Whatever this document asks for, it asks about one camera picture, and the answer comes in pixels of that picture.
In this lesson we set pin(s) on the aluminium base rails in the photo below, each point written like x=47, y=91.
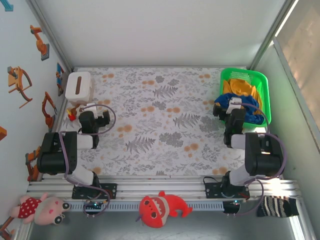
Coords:
x=150, y=186

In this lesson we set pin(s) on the floral fern tablecloth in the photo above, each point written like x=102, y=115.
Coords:
x=162, y=155

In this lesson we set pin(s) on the green plastic basket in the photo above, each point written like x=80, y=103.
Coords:
x=266, y=95

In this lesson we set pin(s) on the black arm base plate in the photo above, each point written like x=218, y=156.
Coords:
x=212, y=190
x=111, y=190

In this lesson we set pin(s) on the brown white dog plush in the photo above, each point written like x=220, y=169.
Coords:
x=75, y=110

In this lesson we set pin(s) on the translucent window panel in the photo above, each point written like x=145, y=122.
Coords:
x=305, y=50

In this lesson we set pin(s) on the black white striped cloth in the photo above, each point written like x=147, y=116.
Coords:
x=275, y=206

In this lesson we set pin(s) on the orange arm sticker grey base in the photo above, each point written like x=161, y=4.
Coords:
x=41, y=46

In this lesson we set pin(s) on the red shark plush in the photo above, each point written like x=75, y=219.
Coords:
x=155, y=207

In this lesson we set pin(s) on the blue orange rail sticker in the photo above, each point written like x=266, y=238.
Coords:
x=60, y=75

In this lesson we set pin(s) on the aluminium frame post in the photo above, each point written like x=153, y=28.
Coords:
x=272, y=35
x=50, y=35

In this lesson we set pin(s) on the pink pig plush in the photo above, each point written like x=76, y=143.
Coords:
x=45, y=210

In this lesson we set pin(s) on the white tissue box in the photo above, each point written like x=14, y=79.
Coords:
x=85, y=85

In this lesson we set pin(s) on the blue t-shirt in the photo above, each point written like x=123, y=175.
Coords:
x=225, y=98

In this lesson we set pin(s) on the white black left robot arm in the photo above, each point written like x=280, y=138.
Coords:
x=52, y=160

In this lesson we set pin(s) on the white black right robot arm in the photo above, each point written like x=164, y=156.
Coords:
x=262, y=162

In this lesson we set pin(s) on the yellow garment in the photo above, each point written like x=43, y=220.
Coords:
x=237, y=86

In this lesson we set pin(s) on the orange claw gripper sticker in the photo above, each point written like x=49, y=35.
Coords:
x=15, y=82

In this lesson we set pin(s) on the orange block sticker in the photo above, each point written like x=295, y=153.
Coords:
x=2, y=132

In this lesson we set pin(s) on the orange blue stand sticker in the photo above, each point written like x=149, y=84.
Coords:
x=5, y=225

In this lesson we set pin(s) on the black controller board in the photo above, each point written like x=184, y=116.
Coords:
x=96, y=205
x=232, y=206

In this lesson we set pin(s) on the blue block sticker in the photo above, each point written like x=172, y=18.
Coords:
x=8, y=7

